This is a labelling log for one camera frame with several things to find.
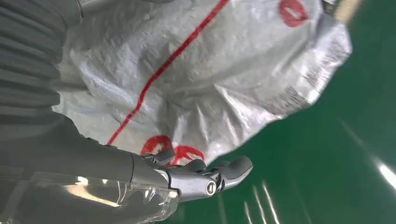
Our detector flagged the green conveyor belt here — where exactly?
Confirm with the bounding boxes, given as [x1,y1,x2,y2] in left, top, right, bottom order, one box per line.
[161,0,396,224]

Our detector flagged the clear plastic guard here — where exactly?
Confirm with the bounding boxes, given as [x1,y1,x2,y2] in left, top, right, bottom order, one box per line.
[0,171,180,224]

